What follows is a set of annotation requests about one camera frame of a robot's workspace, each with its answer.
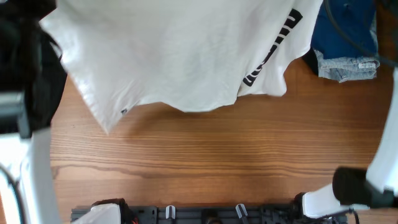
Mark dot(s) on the folded light denim jeans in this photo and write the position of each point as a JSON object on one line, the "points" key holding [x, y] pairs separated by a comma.
{"points": [[345, 69]]}

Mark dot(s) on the black garment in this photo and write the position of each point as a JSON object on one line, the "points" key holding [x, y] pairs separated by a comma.
{"points": [[48, 86]]}

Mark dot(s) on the dark folded garment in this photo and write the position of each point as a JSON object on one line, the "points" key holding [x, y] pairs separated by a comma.
{"points": [[311, 60]]}

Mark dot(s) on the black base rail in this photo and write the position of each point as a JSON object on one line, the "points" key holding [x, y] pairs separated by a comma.
{"points": [[266, 214]]}

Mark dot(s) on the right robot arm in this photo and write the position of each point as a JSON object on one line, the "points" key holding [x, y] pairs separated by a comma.
{"points": [[359, 189]]}

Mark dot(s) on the white t-shirt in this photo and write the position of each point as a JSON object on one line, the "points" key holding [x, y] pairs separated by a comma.
{"points": [[195, 56]]}

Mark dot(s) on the blue folded shirt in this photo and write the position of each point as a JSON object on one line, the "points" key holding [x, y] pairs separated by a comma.
{"points": [[343, 29]]}

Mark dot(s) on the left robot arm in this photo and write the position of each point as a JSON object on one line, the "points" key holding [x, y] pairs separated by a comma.
{"points": [[34, 71]]}

